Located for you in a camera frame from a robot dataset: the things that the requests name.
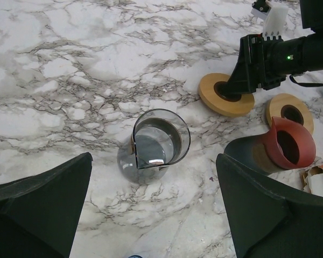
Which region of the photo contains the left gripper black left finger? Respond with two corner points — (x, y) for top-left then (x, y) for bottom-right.
(0, 153), (93, 257)

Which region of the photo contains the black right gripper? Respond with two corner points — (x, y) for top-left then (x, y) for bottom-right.
(221, 34), (307, 97)

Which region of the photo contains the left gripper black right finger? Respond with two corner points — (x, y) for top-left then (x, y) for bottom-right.
(216, 154), (323, 257)

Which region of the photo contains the wooden ring coaster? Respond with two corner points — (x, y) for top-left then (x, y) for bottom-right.
(198, 73), (255, 117)
(265, 93), (314, 134)

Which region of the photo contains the clear grey glass carafe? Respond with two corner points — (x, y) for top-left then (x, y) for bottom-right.
(117, 109), (191, 184)

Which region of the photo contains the blue cone dripper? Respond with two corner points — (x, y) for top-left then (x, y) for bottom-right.
(128, 255), (143, 258)

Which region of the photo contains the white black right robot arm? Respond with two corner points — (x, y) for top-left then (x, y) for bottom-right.
(219, 1), (323, 97)

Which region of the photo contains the orange coffee filter box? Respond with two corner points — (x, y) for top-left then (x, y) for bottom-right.
(300, 165), (323, 197)

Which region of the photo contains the red and black carafe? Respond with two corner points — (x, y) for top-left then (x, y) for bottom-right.
(224, 117), (316, 176)

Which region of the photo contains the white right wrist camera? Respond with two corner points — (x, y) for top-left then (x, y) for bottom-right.
(251, 0), (289, 40)

